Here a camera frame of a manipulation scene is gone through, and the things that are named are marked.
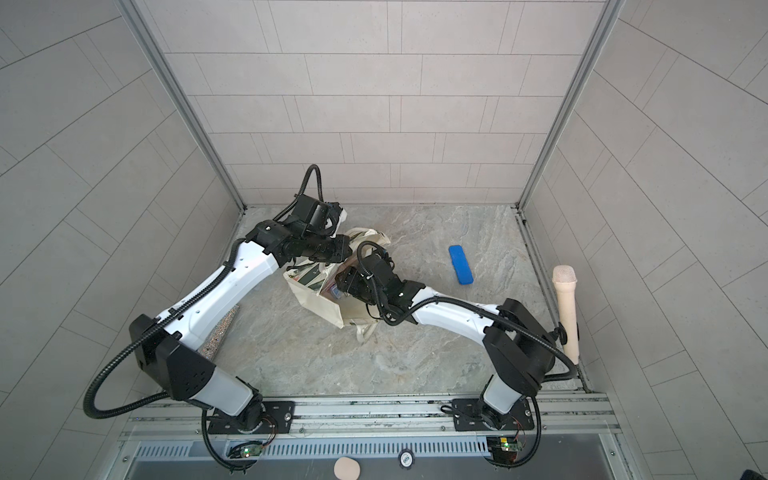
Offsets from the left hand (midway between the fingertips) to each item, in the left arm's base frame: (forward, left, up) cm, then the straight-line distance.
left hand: (360, 250), depth 77 cm
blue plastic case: (+10, -31, -21) cm, 39 cm away
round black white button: (-42, -12, -22) cm, 49 cm away
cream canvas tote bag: (-7, +10, -4) cm, 13 cm away
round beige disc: (-43, +1, -20) cm, 48 cm away
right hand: (-5, +6, -8) cm, 11 cm away
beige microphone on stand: (-13, -45, +9) cm, 48 cm away
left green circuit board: (-40, +23, -20) cm, 51 cm away
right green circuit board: (-40, -35, -22) cm, 57 cm away
